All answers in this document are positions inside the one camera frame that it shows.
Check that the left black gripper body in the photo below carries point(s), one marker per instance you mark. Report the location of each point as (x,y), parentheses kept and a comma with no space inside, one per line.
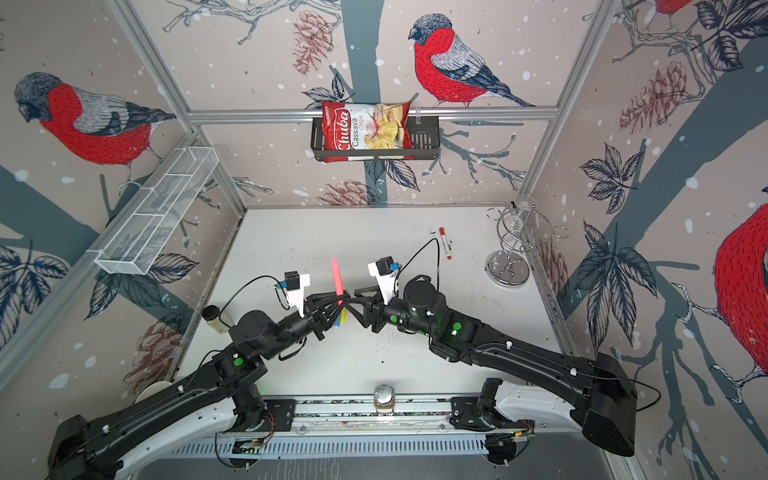
(303,327)

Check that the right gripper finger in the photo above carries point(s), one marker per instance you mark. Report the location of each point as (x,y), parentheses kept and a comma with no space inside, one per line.
(367,295)
(351,309)

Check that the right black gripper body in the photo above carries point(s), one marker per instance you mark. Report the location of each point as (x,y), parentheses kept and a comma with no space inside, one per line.
(378,316)

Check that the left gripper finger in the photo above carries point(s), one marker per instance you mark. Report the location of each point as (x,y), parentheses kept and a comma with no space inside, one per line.
(327,318)
(323,301)

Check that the pink pen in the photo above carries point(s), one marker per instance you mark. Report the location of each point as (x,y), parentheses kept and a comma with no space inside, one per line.
(337,277)

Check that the white marker pen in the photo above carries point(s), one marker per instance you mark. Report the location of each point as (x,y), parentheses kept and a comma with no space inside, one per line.
(446,246)

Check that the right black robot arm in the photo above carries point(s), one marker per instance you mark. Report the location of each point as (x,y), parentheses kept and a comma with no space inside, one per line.
(603,398)

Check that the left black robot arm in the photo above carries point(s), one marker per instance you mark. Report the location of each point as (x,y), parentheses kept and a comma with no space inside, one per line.
(221,391)

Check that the small jar black lid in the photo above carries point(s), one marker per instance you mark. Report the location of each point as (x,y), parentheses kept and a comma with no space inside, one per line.
(211,315)

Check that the chrome spiral glass holder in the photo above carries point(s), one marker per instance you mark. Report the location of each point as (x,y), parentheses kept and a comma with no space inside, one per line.
(522,231)

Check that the red cassava chips bag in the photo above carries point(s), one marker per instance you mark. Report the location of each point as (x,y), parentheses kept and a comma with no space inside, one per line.
(350,127)

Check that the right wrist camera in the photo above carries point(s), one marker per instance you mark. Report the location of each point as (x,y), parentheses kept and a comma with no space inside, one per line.
(386,273)

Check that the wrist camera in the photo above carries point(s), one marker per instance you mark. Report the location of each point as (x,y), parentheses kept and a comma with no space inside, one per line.
(293,287)
(386,273)

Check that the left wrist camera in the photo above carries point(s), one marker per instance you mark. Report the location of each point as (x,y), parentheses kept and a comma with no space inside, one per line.
(293,287)

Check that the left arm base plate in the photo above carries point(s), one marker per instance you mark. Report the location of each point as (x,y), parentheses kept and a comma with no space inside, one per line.
(270,415)

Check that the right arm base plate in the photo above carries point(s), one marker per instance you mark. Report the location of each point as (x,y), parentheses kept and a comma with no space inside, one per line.
(477,415)

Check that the white mesh wall shelf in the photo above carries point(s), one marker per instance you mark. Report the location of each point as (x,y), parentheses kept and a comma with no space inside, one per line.
(141,238)

